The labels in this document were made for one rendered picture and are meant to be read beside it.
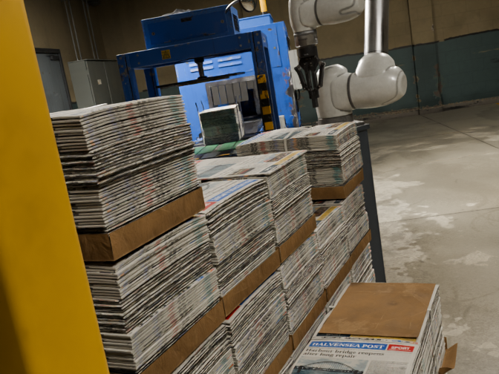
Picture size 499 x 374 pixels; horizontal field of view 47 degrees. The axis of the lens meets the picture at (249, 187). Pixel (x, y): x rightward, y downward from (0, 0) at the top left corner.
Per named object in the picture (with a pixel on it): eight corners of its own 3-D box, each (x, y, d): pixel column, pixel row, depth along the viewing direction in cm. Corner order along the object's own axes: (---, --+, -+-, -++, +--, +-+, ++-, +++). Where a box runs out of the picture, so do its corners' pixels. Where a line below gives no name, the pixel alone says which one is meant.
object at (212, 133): (240, 139, 451) (235, 107, 446) (203, 145, 454) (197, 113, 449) (245, 134, 488) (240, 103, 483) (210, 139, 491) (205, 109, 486)
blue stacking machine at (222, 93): (318, 187, 614) (289, -15, 574) (200, 203, 629) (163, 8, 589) (314, 162, 761) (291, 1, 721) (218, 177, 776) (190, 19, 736)
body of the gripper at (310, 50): (293, 48, 224) (297, 73, 226) (314, 44, 220) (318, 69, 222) (300, 48, 231) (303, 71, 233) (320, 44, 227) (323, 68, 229)
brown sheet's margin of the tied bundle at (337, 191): (364, 179, 221) (363, 168, 220) (345, 198, 196) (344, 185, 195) (324, 181, 228) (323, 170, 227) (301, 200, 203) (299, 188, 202)
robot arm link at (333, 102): (325, 114, 266) (318, 66, 262) (363, 110, 256) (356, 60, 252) (310, 119, 253) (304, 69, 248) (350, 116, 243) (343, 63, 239)
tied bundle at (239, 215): (283, 267, 141) (268, 175, 136) (227, 320, 115) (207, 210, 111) (156, 266, 158) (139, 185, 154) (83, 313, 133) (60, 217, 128)
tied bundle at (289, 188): (318, 229, 167) (307, 151, 163) (282, 266, 141) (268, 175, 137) (205, 233, 183) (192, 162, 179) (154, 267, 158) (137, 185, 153)
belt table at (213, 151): (258, 165, 379) (255, 150, 378) (162, 179, 387) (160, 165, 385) (264, 150, 448) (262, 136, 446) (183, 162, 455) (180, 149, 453)
